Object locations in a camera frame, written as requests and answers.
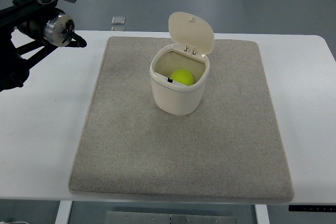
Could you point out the yellow tennis ball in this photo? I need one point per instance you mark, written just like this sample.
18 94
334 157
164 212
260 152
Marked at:
183 76

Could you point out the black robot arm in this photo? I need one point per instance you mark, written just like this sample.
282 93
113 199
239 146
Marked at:
30 31

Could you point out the silver floor socket plate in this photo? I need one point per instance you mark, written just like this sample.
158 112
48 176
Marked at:
118 20

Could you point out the beige lidded bin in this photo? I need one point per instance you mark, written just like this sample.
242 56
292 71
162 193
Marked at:
193 41

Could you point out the grey felt mat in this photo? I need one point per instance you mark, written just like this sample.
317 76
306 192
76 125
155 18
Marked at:
228 150

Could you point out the white table leg left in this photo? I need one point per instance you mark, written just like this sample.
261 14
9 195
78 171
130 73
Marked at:
63 213

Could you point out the white table leg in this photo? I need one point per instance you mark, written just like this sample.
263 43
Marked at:
262 214
63 213

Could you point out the metal plate under table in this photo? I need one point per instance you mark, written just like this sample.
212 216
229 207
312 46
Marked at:
142 217

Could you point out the white table leg right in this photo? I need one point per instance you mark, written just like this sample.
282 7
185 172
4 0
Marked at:
262 214

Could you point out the black table control panel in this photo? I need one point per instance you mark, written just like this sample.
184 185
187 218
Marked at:
312 208

